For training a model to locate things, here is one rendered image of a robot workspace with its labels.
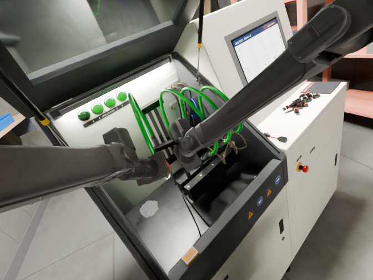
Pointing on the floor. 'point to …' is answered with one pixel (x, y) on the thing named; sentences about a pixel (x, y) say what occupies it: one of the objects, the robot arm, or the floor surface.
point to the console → (227, 86)
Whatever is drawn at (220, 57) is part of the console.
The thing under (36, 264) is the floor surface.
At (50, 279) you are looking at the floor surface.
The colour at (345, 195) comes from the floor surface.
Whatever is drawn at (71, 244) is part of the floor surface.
